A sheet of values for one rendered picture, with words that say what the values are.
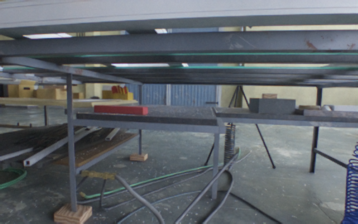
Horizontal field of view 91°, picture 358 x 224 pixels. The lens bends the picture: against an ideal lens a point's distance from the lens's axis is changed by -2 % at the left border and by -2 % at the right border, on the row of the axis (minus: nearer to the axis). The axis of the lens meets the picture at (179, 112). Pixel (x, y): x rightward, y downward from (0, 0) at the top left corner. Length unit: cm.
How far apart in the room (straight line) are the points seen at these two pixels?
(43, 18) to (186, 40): 37
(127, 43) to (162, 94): 666
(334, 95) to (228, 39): 788
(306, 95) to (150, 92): 573
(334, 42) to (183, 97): 659
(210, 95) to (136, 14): 654
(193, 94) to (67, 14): 654
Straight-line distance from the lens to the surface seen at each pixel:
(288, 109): 138
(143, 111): 94
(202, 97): 693
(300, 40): 53
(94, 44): 58
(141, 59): 78
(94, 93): 798
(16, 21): 67
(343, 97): 845
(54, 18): 59
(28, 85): 237
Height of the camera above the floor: 69
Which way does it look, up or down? 5 degrees down
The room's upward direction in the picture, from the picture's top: 1 degrees clockwise
